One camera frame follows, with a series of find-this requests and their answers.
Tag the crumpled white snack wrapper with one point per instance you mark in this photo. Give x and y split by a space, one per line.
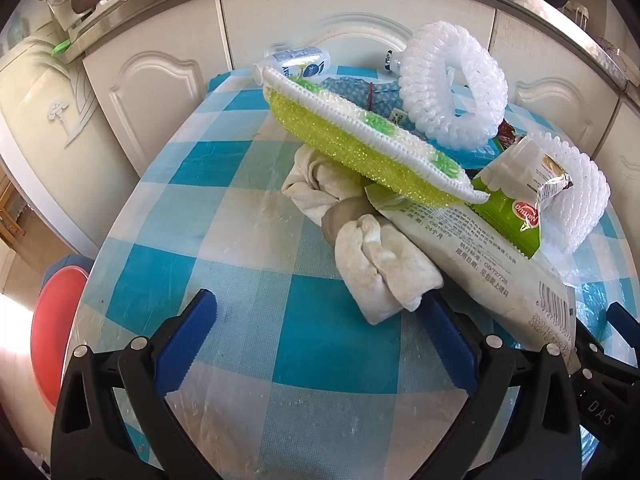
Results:
525 165

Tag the white plastic bottle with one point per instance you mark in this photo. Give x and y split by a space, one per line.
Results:
295 60

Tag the pink plastic bucket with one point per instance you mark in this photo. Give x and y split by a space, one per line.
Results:
55 330

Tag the white foam fruit net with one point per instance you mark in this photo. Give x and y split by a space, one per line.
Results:
585 185

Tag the green snack wrapper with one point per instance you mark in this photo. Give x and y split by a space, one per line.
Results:
515 220

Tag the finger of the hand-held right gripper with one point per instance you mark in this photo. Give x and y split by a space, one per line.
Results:
625 325
600 395

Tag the dark red wrapper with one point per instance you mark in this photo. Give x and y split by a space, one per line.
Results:
506 134

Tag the teal snack packet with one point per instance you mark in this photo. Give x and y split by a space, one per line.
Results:
475 155

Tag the green clip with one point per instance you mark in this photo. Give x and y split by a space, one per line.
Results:
62 47

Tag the blue patterned cloth bundle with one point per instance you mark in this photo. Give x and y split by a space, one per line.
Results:
350 91

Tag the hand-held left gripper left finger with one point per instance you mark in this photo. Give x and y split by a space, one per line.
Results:
185 340

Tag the yellow green scrub sponge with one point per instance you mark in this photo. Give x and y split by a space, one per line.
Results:
330 130

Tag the white plastic packaging bag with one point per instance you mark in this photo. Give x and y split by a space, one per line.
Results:
480 270

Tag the blue cushioned stool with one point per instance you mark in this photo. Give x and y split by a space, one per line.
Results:
65 265

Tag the cream refrigerator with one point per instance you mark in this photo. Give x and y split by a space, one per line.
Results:
50 135

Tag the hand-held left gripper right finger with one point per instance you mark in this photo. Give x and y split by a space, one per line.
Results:
450 345

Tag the white knotted cloth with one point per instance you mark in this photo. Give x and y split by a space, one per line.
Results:
380 265

